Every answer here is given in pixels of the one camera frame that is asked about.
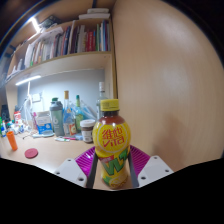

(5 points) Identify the tall clear glass bottle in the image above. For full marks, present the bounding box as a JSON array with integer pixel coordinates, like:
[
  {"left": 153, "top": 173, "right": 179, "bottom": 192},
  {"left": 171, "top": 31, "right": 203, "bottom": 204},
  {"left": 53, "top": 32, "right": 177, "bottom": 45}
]
[{"left": 96, "top": 81, "right": 109, "bottom": 121}]

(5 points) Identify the grey shaker bottle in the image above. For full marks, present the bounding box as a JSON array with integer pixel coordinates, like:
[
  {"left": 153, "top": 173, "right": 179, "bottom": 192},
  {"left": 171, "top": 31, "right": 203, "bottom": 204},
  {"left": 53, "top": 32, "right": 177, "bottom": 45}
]
[{"left": 49, "top": 97, "right": 65, "bottom": 137}]

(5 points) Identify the clear bottle with green cap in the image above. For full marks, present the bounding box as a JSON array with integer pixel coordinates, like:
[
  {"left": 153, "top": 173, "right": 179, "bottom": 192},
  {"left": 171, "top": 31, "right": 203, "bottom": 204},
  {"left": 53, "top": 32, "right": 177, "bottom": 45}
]
[{"left": 74, "top": 94, "right": 86, "bottom": 133}]

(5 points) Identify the white ceiling light tube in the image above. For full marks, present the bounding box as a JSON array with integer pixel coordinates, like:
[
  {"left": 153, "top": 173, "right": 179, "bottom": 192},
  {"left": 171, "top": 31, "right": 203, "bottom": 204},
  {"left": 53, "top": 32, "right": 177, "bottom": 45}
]
[{"left": 30, "top": 16, "right": 41, "bottom": 34}]

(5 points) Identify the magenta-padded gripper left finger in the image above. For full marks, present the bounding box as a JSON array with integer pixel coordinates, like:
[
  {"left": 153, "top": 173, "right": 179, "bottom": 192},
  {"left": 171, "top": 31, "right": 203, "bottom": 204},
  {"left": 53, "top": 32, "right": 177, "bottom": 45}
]
[{"left": 54, "top": 146, "right": 99, "bottom": 189}]

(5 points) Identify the white and green tube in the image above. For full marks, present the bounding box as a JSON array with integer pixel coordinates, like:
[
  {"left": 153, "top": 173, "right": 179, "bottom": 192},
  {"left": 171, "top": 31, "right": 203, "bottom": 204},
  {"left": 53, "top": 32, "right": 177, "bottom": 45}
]
[{"left": 54, "top": 136, "right": 71, "bottom": 143}]

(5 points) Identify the white wall socket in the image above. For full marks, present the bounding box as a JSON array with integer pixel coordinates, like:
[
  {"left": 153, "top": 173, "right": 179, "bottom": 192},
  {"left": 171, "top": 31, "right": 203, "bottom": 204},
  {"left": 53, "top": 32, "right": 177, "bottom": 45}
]
[{"left": 31, "top": 93, "right": 42, "bottom": 103}]

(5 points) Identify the clear bottle with yellow cap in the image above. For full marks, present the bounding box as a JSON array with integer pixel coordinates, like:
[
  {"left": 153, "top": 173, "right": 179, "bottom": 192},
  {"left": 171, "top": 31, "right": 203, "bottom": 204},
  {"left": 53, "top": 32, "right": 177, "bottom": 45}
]
[{"left": 63, "top": 90, "right": 78, "bottom": 136}]

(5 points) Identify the brown jar with white lid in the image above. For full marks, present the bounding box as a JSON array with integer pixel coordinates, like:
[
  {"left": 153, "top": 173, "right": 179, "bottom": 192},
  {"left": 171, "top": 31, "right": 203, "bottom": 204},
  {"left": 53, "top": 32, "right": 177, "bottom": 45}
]
[{"left": 79, "top": 118, "right": 96, "bottom": 144}]

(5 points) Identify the yellow-labelled tea drink bottle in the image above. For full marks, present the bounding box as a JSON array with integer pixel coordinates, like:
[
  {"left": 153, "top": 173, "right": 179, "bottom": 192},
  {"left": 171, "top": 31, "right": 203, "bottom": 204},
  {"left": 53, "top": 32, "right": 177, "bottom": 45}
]
[{"left": 92, "top": 98, "right": 132, "bottom": 190}]

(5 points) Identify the red and white canister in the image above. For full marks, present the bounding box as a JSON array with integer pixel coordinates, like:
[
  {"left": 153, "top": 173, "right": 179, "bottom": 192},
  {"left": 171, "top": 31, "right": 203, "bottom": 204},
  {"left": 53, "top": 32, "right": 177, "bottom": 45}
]
[{"left": 13, "top": 110, "right": 23, "bottom": 126}]

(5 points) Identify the flat round red coaster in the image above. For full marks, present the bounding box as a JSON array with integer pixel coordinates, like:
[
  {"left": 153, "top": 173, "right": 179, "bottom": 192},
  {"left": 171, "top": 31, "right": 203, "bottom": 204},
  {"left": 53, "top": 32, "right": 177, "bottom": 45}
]
[{"left": 24, "top": 147, "right": 39, "bottom": 160}]

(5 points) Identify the orange plastic cup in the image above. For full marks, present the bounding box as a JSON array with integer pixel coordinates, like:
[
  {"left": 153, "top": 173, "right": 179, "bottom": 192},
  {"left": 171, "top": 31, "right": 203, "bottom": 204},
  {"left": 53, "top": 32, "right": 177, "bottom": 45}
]
[{"left": 6, "top": 130, "right": 19, "bottom": 152}]

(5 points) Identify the blue and white carton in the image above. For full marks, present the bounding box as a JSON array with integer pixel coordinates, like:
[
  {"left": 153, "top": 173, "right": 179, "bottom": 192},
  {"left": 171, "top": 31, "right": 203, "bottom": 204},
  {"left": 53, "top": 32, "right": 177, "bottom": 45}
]
[{"left": 35, "top": 111, "right": 53, "bottom": 134}]

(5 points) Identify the white under-shelf light bar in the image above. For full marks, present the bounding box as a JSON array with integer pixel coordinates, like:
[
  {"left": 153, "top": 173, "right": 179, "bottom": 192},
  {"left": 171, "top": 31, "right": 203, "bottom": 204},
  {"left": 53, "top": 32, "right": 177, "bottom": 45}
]
[{"left": 14, "top": 74, "right": 43, "bottom": 87}]

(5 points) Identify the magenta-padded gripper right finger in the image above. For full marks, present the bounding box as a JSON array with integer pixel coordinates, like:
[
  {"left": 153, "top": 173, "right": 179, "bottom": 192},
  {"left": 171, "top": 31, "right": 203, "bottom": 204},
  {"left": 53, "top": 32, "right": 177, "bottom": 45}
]
[{"left": 127, "top": 144, "right": 174, "bottom": 189}]

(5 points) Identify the wooden shelf unit with books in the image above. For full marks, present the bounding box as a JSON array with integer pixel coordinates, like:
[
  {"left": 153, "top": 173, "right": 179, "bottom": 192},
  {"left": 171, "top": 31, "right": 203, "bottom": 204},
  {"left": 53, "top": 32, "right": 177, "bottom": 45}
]
[{"left": 4, "top": 8, "right": 115, "bottom": 88}]

